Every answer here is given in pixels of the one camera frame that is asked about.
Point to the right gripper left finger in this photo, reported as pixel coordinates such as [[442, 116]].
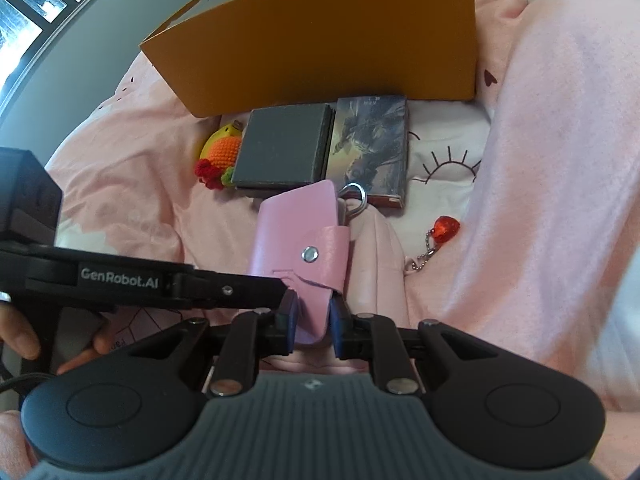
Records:
[[260, 331]]

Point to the yellow plastic toy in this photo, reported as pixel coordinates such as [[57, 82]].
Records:
[[231, 129]]

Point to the illustrated card box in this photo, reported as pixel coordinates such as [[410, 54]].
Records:
[[369, 146]]

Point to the pink patterned bed duvet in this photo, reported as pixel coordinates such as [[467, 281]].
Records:
[[546, 263]]

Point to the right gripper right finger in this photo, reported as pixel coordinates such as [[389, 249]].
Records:
[[368, 336]]

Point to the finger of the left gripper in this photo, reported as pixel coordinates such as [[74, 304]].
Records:
[[208, 290]]

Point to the pink leather key pouch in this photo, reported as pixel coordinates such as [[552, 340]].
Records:
[[301, 239]]

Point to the person's left hand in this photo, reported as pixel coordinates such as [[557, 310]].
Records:
[[17, 333]]

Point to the orange crochet fruit toy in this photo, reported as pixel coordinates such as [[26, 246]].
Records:
[[215, 167]]

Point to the orange cardboard box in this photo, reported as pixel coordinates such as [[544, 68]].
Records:
[[230, 56]]

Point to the dark grey flat box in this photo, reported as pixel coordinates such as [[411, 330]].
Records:
[[284, 147]]

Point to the red heart keychain charm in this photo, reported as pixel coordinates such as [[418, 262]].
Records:
[[444, 229]]

